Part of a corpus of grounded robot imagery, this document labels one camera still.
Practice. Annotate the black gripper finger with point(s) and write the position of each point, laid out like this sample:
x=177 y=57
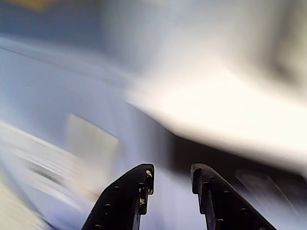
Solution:
x=227 y=206
x=120 y=203

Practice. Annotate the ice dispenser fridge door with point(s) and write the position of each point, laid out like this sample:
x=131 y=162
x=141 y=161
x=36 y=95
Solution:
x=72 y=100

